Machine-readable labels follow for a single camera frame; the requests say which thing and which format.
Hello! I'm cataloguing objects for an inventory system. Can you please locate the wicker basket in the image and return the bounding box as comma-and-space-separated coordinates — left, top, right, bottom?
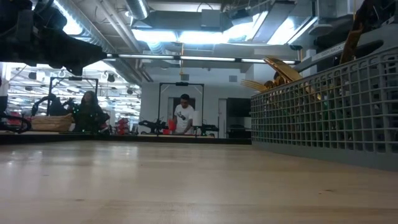
30, 113, 75, 133

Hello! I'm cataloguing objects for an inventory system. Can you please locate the person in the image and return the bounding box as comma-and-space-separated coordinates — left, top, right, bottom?
172, 93, 195, 135
73, 90, 110, 134

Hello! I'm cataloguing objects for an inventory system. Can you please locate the black looped cable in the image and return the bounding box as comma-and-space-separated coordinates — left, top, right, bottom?
0, 113, 32, 134

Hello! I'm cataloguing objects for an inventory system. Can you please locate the gold fork green handle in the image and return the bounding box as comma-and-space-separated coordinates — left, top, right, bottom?
240, 79, 269, 93
264, 55, 304, 84

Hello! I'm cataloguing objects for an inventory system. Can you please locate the ceiling light strip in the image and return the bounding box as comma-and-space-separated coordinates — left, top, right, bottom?
107, 53, 296, 65

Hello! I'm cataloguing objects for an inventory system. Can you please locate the black workstation frame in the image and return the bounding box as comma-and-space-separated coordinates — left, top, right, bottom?
45, 76, 100, 116
157, 82, 205, 137

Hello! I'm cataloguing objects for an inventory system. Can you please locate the green handled gold spoon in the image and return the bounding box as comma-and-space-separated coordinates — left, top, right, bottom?
338, 0, 374, 65

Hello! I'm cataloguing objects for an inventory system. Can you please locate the black cabinet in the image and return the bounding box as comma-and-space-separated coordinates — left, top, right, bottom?
226, 98, 252, 139

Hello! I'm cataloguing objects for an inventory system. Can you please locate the black aluminium table frame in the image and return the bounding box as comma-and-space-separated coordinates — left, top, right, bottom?
0, 132, 252, 146

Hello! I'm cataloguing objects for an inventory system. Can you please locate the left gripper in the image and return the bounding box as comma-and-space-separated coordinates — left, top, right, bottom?
0, 26, 108, 77

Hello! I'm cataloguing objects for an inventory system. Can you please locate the grey plastic cutlery basket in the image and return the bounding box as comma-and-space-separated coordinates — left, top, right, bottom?
250, 23, 398, 172

